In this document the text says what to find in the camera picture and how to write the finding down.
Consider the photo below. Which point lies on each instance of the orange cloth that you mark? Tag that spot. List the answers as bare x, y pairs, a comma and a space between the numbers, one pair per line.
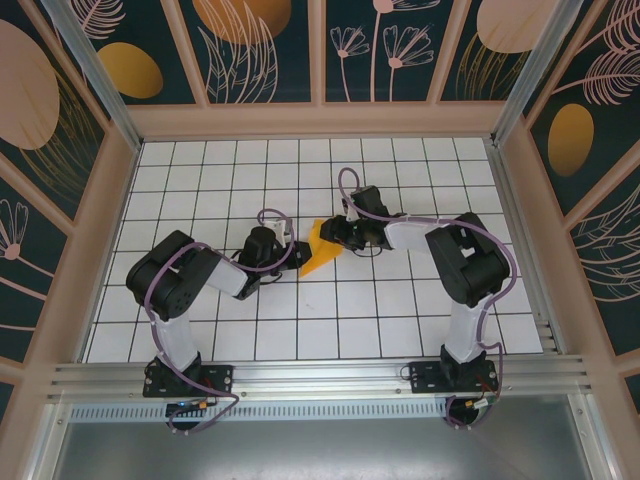
320, 257

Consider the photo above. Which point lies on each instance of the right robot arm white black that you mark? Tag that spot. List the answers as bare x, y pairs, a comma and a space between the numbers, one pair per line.
465, 330

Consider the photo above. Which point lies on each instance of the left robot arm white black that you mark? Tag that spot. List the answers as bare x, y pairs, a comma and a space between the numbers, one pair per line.
175, 340

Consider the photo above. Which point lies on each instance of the white grid mat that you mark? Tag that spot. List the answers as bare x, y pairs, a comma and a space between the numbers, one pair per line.
200, 165

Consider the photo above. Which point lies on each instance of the grey metal panel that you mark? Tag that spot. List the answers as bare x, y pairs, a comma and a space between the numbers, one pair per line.
320, 450

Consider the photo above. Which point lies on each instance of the long aluminium mounting rail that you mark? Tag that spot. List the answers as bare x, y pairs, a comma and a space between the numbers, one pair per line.
320, 377

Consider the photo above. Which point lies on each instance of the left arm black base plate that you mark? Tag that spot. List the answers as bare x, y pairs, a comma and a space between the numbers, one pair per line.
220, 375

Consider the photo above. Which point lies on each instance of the aluminium side rail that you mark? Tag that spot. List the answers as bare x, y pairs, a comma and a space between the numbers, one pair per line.
510, 200

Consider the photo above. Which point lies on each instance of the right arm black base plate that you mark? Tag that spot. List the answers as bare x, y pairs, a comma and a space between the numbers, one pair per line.
425, 377

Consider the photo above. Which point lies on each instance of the aluminium frame post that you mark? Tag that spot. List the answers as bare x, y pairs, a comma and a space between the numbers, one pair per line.
535, 75
100, 80

